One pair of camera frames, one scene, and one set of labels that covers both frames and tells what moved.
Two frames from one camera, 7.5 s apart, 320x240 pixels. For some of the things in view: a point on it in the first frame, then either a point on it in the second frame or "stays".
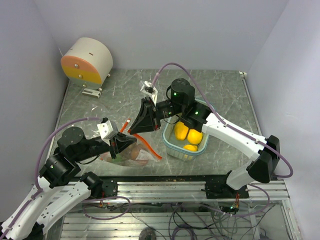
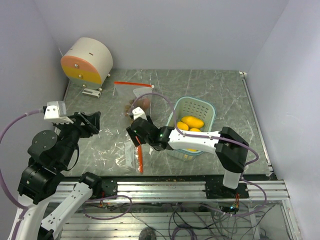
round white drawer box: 87,63 stays
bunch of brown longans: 121,156 -> 128,108
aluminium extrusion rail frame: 180,209 stays
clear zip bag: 131,154 -> 127,95
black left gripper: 118,141 -> 91,124
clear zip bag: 91,127 -> 113,150
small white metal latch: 91,92 stays
